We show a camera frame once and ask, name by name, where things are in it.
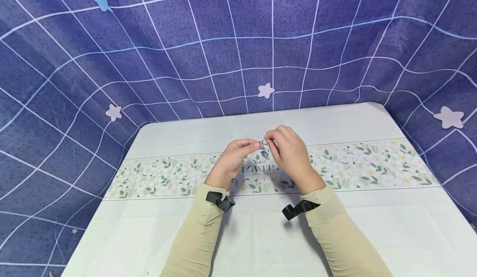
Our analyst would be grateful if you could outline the person's left hand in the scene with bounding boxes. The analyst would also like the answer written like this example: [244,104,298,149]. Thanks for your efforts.
[205,139,263,191]

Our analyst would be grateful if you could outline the person's right hand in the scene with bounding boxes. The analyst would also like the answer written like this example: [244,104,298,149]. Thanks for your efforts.
[264,125,326,195]

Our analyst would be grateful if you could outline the person's left forearm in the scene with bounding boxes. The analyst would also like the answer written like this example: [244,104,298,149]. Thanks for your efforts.
[159,183,230,277]

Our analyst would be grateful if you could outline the person's right forearm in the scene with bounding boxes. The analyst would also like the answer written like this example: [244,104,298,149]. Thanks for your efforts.
[300,185,393,277]

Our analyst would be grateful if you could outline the black wrist band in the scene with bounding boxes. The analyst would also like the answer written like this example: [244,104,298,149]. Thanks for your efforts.
[282,200,321,221]
[205,191,236,213]

